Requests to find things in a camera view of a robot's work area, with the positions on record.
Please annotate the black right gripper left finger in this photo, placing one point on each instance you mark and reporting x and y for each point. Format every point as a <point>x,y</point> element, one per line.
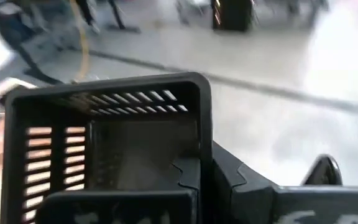
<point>190,174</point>

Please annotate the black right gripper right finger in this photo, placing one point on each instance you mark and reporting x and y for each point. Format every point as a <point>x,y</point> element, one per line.
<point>238,199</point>

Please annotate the black cabinet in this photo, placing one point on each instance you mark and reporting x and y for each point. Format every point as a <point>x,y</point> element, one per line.
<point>232,15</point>

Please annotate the black plastic basket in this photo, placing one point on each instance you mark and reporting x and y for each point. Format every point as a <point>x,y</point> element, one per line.
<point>104,85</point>

